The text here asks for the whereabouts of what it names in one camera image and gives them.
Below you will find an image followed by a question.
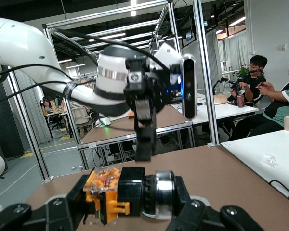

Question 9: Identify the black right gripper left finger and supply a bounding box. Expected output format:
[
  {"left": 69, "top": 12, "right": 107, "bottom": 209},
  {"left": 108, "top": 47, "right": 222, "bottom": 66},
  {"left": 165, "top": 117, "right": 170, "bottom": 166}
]
[{"left": 0, "top": 174, "right": 97, "bottom": 231}]

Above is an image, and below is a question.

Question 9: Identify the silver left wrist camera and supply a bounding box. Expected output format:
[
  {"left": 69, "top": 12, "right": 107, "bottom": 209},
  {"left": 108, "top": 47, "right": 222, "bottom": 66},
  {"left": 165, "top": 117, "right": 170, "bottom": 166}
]
[{"left": 182, "top": 54, "right": 198, "bottom": 120}]

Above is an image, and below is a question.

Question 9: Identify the dark grey partition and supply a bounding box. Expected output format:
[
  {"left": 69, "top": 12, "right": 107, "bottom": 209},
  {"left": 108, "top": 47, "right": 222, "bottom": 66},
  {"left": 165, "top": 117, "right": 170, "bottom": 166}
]
[{"left": 0, "top": 81, "right": 25, "bottom": 160}]

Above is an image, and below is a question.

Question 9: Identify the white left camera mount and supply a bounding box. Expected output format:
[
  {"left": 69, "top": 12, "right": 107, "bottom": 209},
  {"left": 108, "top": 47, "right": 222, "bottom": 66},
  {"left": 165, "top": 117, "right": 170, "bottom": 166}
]
[{"left": 153, "top": 42, "right": 184, "bottom": 73}]

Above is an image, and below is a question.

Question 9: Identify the black cable on white table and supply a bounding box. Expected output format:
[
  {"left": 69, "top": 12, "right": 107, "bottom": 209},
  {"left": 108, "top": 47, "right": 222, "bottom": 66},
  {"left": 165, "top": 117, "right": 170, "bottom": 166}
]
[{"left": 268, "top": 179, "right": 289, "bottom": 205}]

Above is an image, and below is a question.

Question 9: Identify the black left wrist camera cable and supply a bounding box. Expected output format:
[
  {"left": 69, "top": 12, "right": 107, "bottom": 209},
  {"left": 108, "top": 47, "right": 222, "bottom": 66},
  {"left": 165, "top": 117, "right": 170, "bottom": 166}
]
[{"left": 50, "top": 28, "right": 171, "bottom": 72}]

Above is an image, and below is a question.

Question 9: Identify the seated person striped shirt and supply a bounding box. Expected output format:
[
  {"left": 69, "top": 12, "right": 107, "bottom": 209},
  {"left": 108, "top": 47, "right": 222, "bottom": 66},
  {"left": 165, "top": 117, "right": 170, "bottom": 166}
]
[{"left": 69, "top": 100, "right": 92, "bottom": 116}]

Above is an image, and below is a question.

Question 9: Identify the grey office chair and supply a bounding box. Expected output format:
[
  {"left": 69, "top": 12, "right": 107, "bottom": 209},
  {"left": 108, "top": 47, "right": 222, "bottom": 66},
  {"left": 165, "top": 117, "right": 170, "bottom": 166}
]
[{"left": 71, "top": 107, "right": 94, "bottom": 136}]

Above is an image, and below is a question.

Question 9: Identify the person green white shirt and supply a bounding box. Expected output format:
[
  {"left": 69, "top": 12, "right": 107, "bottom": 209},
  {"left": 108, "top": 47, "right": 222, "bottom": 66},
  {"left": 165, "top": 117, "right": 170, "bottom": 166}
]
[{"left": 227, "top": 53, "right": 289, "bottom": 142}]

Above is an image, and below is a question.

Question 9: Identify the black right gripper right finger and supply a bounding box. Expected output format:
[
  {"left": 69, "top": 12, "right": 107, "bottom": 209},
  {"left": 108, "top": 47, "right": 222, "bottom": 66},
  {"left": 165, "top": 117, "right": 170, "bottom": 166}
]
[{"left": 167, "top": 175, "right": 265, "bottom": 231}]

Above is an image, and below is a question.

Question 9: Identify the aluminium frame workstation brown top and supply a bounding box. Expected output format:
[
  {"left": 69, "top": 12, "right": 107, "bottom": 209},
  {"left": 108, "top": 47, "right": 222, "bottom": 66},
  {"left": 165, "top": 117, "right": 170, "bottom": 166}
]
[{"left": 42, "top": 0, "right": 195, "bottom": 170}]

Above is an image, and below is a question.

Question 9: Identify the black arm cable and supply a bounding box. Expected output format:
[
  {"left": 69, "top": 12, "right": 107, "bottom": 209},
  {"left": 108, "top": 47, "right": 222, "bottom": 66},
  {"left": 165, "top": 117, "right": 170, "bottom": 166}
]
[
  {"left": 0, "top": 64, "right": 74, "bottom": 84},
  {"left": 0, "top": 80, "right": 72, "bottom": 104}
]

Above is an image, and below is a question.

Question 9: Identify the white curtain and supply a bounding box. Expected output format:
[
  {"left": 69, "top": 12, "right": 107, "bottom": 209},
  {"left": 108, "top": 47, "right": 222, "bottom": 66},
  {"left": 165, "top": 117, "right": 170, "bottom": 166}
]
[{"left": 206, "top": 28, "right": 223, "bottom": 93}]

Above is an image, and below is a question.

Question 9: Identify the person glasses black shirt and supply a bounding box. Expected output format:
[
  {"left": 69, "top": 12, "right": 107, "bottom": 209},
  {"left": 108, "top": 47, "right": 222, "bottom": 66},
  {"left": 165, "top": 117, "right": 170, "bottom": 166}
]
[{"left": 227, "top": 54, "right": 268, "bottom": 108}]

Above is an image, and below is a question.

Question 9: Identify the aluminium profile cell frame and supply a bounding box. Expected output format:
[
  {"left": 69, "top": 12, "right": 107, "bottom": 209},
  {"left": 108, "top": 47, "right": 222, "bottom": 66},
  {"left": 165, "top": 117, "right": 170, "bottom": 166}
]
[{"left": 0, "top": 0, "right": 220, "bottom": 184}]

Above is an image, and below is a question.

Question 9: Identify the clear plastic piece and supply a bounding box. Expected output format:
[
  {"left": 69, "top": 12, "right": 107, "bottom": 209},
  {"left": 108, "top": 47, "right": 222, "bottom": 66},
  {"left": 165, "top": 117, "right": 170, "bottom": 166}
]
[{"left": 261, "top": 155, "right": 279, "bottom": 167}]

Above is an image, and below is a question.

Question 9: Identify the distant seated person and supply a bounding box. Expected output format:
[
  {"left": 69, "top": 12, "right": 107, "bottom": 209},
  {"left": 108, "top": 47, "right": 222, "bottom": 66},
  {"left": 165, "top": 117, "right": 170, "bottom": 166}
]
[{"left": 39, "top": 97, "right": 54, "bottom": 114}]

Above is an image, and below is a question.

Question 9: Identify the orange push-button switch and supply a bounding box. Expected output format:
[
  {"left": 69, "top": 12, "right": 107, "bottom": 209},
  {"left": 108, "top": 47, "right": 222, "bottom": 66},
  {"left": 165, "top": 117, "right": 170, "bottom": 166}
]
[{"left": 82, "top": 166, "right": 176, "bottom": 227}]

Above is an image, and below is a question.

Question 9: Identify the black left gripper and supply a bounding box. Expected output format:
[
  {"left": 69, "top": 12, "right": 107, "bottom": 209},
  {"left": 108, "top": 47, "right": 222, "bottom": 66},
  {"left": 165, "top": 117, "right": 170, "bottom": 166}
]
[{"left": 123, "top": 58, "right": 184, "bottom": 162}]

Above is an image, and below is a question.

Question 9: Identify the green potted plant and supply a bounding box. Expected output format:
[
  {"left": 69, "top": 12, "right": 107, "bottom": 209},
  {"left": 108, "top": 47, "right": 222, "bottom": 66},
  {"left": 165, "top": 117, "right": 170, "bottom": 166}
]
[{"left": 236, "top": 67, "right": 250, "bottom": 78}]

